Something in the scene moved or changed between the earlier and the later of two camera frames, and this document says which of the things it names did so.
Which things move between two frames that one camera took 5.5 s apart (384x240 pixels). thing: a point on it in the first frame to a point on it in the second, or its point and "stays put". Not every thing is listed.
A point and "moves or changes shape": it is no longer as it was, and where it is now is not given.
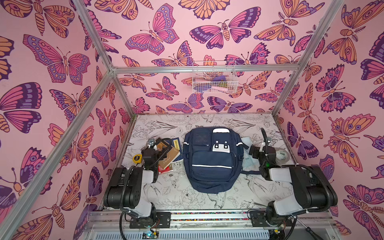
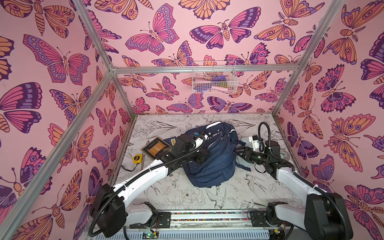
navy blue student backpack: x=213 y=158 moves or changes shape
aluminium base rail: x=312 y=225 stays put
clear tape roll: x=282 y=157 stays put
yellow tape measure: x=137 y=158 stays put
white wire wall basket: x=214 y=77 stays put
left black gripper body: x=154 y=152 to x=201 y=152
